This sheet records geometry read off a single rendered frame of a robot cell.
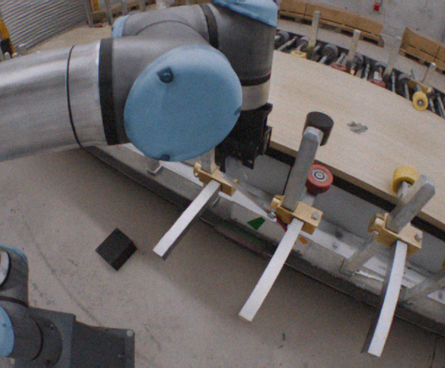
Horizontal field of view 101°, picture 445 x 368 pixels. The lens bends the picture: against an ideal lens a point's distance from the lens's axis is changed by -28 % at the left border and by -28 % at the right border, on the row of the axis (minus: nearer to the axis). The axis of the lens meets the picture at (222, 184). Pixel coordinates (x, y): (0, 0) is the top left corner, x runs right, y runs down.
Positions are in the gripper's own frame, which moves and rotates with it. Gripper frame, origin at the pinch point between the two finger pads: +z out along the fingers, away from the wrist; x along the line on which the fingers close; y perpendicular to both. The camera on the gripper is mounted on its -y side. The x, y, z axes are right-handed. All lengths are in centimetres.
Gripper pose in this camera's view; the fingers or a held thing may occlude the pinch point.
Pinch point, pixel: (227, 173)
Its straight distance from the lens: 55.9
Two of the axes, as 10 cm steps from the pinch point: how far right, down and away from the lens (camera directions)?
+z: 0.0, 6.3, 7.7
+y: 8.5, 4.1, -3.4
